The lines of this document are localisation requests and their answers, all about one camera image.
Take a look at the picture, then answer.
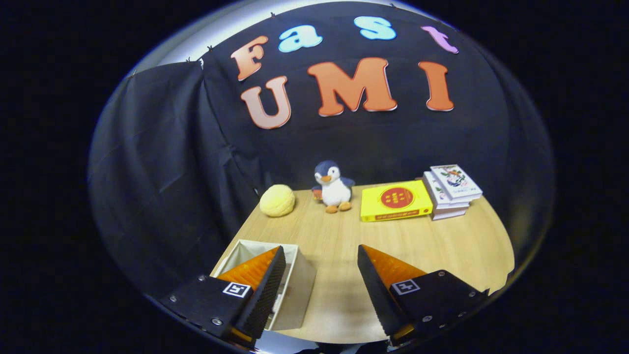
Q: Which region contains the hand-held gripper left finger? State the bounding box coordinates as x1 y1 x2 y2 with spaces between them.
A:
160 245 287 347

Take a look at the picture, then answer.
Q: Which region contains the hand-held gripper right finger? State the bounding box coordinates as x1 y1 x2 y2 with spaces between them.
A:
357 244 489 347

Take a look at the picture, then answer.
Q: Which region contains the cream fabric storage box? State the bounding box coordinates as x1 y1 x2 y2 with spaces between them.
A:
210 239 317 331

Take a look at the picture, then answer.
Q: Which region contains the yellow round bread toy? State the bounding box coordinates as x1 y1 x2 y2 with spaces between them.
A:
259 184 296 217

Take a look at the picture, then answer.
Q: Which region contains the yellow book with red circle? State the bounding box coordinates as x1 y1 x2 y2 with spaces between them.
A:
360 180 433 222

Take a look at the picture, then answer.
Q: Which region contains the penguin plush toy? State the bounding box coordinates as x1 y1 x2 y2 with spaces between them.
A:
312 160 355 214

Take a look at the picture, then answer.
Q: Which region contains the black backdrop cloth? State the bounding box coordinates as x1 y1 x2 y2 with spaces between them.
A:
88 0 556 300

